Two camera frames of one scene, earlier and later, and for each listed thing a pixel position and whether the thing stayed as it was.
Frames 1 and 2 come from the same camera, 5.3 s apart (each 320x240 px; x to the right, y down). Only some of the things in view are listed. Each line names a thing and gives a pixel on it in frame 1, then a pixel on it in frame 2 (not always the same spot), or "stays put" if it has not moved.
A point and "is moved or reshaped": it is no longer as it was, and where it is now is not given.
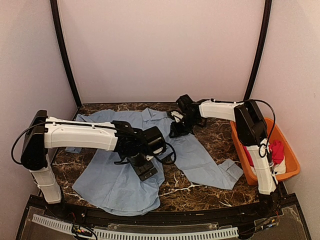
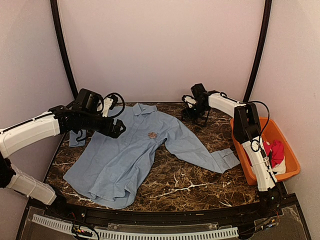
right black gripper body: x=184 y=128 to x=199 y=109
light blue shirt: x=104 y=180 is moved or reshaped
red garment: x=277 y=148 stays put
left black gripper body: x=141 y=169 to x=106 y=129
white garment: x=279 y=168 stays put
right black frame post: x=255 y=73 stays put
